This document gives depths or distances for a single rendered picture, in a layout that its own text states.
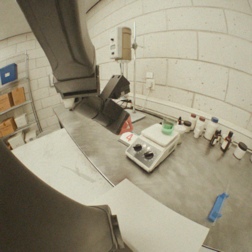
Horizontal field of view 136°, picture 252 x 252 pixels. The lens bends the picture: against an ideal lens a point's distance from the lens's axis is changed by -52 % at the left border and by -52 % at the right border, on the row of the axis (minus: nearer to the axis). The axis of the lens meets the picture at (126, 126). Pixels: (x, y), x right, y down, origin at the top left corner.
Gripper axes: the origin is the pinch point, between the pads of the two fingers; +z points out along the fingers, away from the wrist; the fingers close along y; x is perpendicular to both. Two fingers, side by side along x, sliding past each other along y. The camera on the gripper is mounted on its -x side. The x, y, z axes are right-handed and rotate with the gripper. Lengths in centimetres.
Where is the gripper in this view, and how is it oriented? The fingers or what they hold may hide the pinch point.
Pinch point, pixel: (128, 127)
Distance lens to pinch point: 36.0
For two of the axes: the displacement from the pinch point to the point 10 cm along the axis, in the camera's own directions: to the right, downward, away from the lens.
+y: -6.6, -3.6, 6.6
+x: -4.8, 8.7, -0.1
